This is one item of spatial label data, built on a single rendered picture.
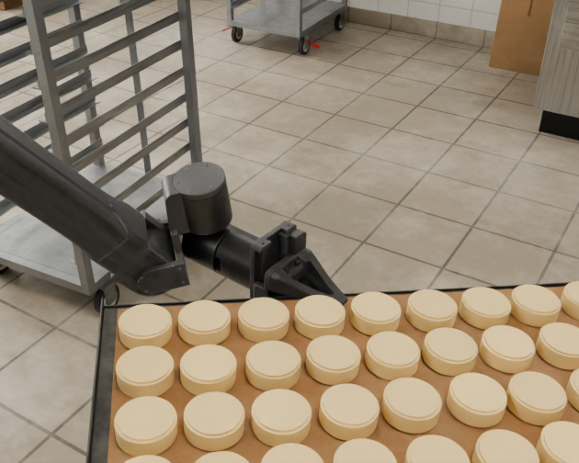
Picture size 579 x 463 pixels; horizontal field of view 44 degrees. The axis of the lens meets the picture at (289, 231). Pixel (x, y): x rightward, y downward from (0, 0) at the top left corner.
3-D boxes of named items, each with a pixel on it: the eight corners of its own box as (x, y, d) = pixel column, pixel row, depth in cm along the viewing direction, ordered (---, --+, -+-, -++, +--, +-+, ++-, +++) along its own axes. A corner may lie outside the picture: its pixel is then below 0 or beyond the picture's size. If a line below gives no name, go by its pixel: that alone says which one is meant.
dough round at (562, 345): (596, 355, 70) (603, 340, 69) (572, 378, 67) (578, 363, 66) (550, 329, 73) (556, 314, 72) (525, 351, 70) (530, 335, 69)
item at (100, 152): (60, 184, 193) (57, 175, 192) (51, 182, 194) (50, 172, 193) (190, 98, 241) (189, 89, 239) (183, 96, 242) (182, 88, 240)
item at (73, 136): (53, 154, 188) (51, 144, 187) (45, 152, 189) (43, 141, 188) (187, 73, 236) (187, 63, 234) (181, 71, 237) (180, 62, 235)
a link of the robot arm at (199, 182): (134, 245, 87) (141, 297, 80) (109, 171, 79) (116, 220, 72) (231, 222, 88) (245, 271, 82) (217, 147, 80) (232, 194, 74)
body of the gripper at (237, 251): (297, 298, 83) (247, 274, 87) (300, 224, 78) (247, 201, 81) (262, 326, 79) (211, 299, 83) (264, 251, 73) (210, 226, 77)
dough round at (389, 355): (401, 390, 65) (404, 375, 64) (354, 366, 67) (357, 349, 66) (426, 361, 68) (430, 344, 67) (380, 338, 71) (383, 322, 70)
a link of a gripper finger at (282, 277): (357, 322, 79) (289, 289, 84) (363, 270, 75) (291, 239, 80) (323, 355, 75) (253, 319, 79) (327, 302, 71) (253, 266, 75)
